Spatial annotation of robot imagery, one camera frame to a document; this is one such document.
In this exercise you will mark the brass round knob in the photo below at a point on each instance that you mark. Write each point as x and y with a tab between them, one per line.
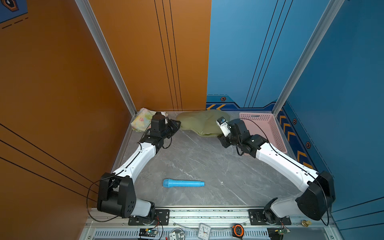
306	223

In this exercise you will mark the olive green ruffled skirt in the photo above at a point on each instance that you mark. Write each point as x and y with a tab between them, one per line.
203	123

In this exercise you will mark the blue toy microphone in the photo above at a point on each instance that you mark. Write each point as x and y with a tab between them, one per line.
170	183

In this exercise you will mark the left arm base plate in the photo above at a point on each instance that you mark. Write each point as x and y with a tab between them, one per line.
161	215

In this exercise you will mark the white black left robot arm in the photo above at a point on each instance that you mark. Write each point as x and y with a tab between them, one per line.
116	194

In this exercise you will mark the aluminium corner post right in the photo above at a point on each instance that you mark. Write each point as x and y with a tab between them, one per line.
318	34

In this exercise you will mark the green circuit board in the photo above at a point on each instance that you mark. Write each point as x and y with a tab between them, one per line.
148	234

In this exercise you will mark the aluminium corner post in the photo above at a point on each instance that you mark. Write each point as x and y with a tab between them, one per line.
101	42
318	34

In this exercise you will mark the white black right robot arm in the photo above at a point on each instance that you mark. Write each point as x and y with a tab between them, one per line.
317	191

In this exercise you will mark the aluminium front rail frame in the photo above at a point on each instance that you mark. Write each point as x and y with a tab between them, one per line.
221	219

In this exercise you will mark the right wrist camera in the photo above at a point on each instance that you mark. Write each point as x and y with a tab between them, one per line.
223	125

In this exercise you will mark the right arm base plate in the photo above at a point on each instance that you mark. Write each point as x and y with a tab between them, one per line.
260	217

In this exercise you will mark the aluminium corner post left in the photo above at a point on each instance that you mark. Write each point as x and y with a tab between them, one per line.
101	42

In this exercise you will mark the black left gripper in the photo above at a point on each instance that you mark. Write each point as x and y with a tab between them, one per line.
175	126

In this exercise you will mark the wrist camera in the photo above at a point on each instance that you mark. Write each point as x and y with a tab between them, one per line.
158	122
223	125

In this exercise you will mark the orange black tape measure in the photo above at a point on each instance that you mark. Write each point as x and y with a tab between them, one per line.
238	231

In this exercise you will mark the small white clock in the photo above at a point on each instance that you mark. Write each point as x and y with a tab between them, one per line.
204	232

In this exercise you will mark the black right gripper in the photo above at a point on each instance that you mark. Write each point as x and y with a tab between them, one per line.
222	139

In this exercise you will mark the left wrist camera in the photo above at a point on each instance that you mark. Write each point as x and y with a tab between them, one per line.
158	122

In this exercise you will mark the pastel floral skirt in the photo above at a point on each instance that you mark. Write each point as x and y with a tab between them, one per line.
143	120

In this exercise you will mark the pink perforated plastic basket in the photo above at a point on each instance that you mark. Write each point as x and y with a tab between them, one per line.
265	125

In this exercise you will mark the white power plug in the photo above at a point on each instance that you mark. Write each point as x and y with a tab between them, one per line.
177	234

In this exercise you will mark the right circuit board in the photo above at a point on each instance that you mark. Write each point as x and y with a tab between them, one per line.
277	234

